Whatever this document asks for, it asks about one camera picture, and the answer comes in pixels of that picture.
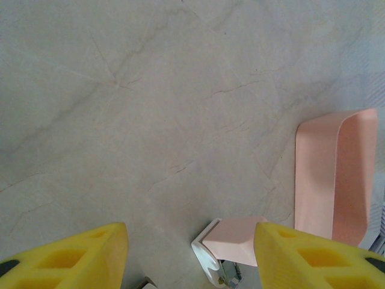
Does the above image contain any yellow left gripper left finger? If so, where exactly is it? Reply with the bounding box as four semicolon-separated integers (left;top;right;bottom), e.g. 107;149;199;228
0;222;131;289

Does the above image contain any pink rectangular tray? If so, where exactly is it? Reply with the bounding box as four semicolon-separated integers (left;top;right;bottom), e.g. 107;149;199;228
294;108;378;247

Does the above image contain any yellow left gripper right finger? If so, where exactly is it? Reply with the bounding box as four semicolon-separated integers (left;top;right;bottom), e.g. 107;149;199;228
253;220;385;289

